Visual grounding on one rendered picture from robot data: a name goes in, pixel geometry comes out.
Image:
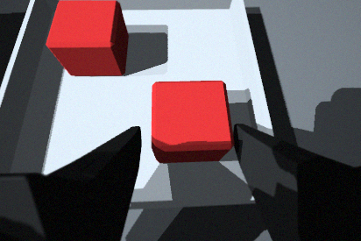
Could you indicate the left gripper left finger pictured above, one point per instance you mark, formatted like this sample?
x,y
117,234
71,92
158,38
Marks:
x,y
92,206

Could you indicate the white open tray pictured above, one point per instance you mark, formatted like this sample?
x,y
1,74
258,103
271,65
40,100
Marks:
x,y
49,118

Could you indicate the red block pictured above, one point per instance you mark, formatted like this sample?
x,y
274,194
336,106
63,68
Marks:
x,y
89,37
190,121

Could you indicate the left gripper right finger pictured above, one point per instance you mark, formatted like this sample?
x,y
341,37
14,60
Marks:
x,y
301,195

